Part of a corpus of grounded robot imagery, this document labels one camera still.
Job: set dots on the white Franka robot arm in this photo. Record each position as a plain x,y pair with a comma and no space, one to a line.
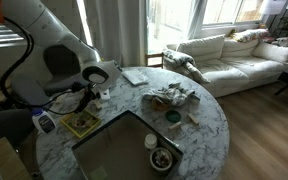
50,30

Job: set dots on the dark grey chair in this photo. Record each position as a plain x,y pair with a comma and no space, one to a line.
7,126

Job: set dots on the white window blinds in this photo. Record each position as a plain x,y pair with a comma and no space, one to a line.
4,33

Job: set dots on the grey white throw blanket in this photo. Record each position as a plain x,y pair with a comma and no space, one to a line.
184,65

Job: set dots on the small white bottle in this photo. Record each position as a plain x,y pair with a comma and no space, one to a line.
150,141

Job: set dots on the crumpled grey white cloth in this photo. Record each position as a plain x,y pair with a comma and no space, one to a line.
170,94

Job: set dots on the green sticky note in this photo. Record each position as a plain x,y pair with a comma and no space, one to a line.
99,174

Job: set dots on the wooden chair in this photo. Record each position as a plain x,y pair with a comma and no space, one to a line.
154,59

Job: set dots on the folded white paper towel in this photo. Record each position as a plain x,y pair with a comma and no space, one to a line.
135,76

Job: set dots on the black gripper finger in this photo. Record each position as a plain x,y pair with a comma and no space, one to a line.
80,105
87,105

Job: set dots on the dark green round lid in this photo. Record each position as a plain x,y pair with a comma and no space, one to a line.
173,116

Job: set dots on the small orange brown object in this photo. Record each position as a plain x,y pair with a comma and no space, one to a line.
158,104

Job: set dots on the light wooden block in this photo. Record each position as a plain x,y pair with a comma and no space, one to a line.
60,99
175,125
98,104
193,118

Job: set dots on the white sofa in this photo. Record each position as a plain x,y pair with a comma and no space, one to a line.
244,63

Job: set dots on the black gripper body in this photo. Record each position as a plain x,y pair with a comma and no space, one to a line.
89,93

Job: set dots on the white bottle with blue cap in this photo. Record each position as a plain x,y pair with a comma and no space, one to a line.
44,121

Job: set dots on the yellow dog cover book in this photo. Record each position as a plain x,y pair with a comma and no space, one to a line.
80,125

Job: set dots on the white sheer curtain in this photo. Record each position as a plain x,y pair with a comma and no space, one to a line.
117,30

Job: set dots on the patterned sofa pillow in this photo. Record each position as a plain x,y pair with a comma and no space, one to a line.
249,35

